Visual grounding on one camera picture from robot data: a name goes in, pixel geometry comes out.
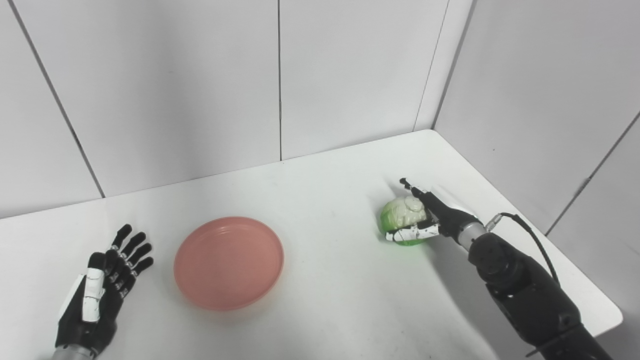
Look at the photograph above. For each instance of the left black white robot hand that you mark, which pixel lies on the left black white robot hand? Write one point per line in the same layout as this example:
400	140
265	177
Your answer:
97	305

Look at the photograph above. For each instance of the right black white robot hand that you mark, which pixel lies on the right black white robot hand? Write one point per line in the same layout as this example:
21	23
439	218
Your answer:
450	217

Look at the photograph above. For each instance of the green white cabbage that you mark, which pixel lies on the green white cabbage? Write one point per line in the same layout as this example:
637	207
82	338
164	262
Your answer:
400	212

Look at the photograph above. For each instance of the pink round plate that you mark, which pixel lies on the pink round plate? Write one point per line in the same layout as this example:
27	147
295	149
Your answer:
229	262

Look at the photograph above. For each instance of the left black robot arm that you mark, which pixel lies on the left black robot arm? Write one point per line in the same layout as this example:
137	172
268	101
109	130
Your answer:
72	353

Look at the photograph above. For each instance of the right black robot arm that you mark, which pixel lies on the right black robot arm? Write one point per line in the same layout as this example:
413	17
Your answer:
525	290

